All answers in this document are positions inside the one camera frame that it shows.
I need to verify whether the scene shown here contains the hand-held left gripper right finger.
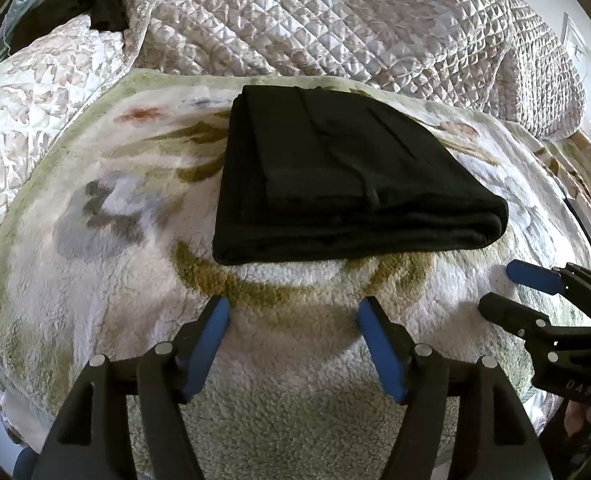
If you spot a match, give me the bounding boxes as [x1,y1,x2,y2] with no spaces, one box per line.
[358,296,556,480]

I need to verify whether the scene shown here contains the white wall frame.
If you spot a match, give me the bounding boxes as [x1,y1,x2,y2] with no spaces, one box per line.
[560,12,589,68]

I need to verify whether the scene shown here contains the floral fleece blanket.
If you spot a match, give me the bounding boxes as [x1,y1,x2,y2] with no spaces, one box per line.
[0,67,591,480]

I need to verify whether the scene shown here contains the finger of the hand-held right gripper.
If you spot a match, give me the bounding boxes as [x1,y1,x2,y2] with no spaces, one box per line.
[506,260,591,311]
[478,294,551,341]

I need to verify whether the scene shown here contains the white floral pillow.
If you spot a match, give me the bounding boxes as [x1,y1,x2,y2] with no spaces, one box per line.
[0,14,144,261]

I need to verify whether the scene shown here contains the person's right hand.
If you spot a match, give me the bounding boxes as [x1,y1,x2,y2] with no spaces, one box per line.
[564,399,591,438]

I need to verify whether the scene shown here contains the black pants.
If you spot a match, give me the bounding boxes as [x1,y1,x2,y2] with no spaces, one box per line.
[212,84,509,267]

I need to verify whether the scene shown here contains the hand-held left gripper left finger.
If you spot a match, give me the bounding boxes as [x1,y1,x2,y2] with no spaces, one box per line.
[30,296,231,480]

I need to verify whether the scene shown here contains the quilted satin bedspread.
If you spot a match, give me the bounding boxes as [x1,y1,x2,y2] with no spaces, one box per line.
[116,0,587,141]

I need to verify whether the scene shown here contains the dark cloth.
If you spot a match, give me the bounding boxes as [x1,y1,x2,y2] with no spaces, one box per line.
[6,0,129,56]

